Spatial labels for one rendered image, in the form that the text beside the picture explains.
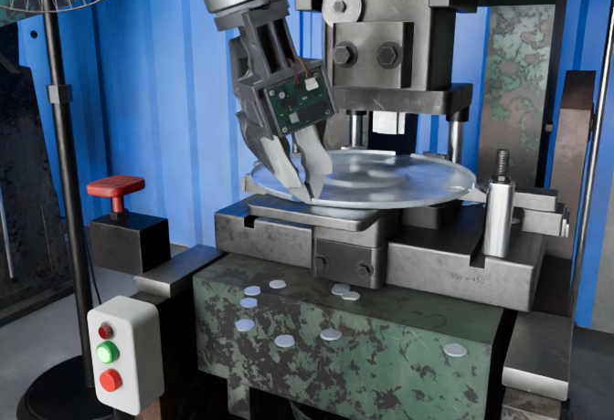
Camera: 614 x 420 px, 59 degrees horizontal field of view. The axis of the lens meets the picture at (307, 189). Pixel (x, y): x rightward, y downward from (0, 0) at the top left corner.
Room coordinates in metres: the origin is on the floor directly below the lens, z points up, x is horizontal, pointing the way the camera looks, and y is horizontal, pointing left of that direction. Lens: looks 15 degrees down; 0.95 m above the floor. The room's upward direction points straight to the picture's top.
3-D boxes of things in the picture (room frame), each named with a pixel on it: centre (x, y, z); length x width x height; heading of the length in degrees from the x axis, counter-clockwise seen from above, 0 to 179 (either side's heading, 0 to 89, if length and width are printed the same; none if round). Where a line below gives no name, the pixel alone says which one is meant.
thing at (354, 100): (0.81, -0.13, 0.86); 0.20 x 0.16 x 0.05; 63
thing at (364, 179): (0.70, -0.07, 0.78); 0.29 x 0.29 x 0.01
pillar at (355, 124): (0.90, -0.08, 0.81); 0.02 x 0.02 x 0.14
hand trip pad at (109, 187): (0.75, 0.27, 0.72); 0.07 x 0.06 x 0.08; 153
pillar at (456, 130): (0.83, -0.23, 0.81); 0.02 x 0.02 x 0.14
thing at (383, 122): (0.80, -0.12, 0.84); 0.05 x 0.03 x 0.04; 63
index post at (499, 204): (0.62, -0.23, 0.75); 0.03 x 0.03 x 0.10; 63
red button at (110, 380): (0.60, 0.25, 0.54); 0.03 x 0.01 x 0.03; 63
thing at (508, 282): (0.81, -0.13, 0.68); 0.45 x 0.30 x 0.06; 63
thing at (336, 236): (0.65, -0.05, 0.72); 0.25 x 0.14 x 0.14; 153
